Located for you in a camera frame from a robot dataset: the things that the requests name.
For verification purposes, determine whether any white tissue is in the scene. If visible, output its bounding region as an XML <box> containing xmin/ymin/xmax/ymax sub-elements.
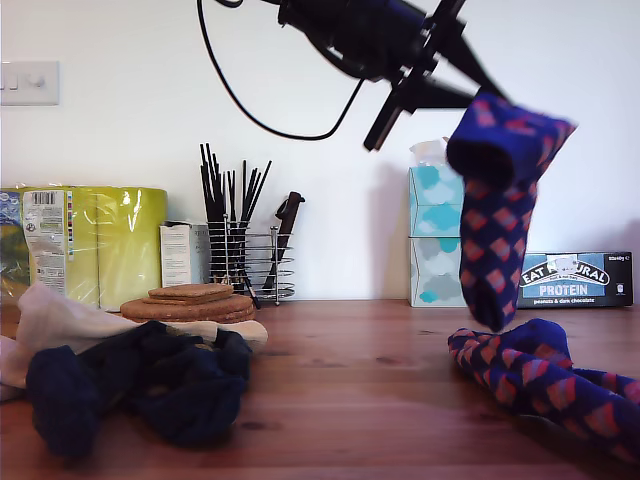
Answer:
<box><xmin>409</xmin><ymin>139</ymin><xmax>451</xmax><ymax>169</ymax></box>

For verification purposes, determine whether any blue cupcake pattern sock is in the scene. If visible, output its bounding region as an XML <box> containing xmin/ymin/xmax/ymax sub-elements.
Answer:
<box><xmin>447</xmin><ymin>318</ymin><xmax>640</xmax><ymax>466</ymax></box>
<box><xmin>446</xmin><ymin>93</ymin><xmax>577</xmax><ymax>332</ymax></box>

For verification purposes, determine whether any pale grey carton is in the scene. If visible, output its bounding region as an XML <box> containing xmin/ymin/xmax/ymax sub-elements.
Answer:
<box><xmin>191</xmin><ymin>223</ymin><xmax>211</xmax><ymax>286</ymax></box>

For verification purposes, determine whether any small white printed carton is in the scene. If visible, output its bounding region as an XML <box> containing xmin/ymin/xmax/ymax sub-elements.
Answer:
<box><xmin>159</xmin><ymin>222</ymin><xmax>194</xmax><ymax>290</ymax></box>

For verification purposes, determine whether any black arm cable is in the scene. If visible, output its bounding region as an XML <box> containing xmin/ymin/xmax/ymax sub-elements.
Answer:
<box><xmin>196</xmin><ymin>0</ymin><xmax>367</xmax><ymax>142</ymax></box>

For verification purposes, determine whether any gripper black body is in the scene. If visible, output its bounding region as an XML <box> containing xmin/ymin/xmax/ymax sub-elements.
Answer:
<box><xmin>344</xmin><ymin>0</ymin><xmax>471</xmax><ymax>151</ymax></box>

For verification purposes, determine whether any square cork coaster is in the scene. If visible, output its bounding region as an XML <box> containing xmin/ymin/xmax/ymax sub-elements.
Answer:
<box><xmin>147</xmin><ymin>289</ymin><xmax>235</xmax><ymax>305</ymax></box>
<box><xmin>160</xmin><ymin>283</ymin><xmax>235</xmax><ymax>297</ymax></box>

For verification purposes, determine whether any thin black stick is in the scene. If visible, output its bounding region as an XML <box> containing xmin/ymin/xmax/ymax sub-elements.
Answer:
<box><xmin>213</xmin><ymin>153</ymin><xmax>224</xmax><ymax>279</ymax></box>
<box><xmin>244</xmin><ymin>170</ymin><xmax>263</xmax><ymax>224</ymax></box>
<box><xmin>230</xmin><ymin>169</ymin><xmax>238</xmax><ymax>279</ymax></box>
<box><xmin>247</xmin><ymin>159</ymin><xmax>274</xmax><ymax>224</ymax></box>
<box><xmin>242</xmin><ymin>159</ymin><xmax>248</xmax><ymax>279</ymax></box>
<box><xmin>199</xmin><ymin>143</ymin><xmax>217</xmax><ymax>279</ymax></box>

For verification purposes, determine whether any yellow kitchen roll pack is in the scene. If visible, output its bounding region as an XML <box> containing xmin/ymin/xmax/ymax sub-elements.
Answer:
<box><xmin>0</xmin><ymin>185</ymin><xmax>169</xmax><ymax>310</ymax></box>

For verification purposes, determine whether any dark handled knife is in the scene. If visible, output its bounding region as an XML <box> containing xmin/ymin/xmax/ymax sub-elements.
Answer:
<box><xmin>262</xmin><ymin>191</ymin><xmax>306</xmax><ymax>292</ymax></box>

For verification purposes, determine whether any grey cloud tissue box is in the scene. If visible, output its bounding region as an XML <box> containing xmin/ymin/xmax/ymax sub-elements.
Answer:
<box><xmin>407</xmin><ymin>235</ymin><xmax>469</xmax><ymax>308</ymax></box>

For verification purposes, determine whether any black protein bar box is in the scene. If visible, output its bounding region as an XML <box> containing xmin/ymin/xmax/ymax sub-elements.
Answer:
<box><xmin>517</xmin><ymin>251</ymin><xmax>634</xmax><ymax>309</ymax></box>

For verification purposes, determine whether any white wall switch plate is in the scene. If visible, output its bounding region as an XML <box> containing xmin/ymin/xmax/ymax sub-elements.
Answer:
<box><xmin>0</xmin><ymin>60</ymin><xmax>61</xmax><ymax>107</ymax></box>

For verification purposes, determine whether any black pen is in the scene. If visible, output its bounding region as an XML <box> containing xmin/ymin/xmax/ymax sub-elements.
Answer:
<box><xmin>243</xmin><ymin>274</ymin><xmax>262</xmax><ymax>310</ymax></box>

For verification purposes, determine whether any navy dotted sock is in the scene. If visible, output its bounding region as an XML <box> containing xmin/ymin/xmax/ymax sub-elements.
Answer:
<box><xmin>25</xmin><ymin>319</ymin><xmax>151</xmax><ymax>459</ymax></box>
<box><xmin>119</xmin><ymin>327</ymin><xmax>253</xmax><ymax>447</ymax></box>

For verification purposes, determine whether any chrome wire utensil holder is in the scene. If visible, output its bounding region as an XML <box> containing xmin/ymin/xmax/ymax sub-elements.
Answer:
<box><xmin>207</xmin><ymin>212</ymin><xmax>296</xmax><ymax>306</ymax></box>

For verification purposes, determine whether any white sock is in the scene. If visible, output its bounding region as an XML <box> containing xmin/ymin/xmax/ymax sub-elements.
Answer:
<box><xmin>0</xmin><ymin>333</ymin><xmax>31</xmax><ymax>402</ymax></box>
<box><xmin>17</xmin><ymin>282</ymin><xmax>270</xmax><ymax>361</ymax></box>

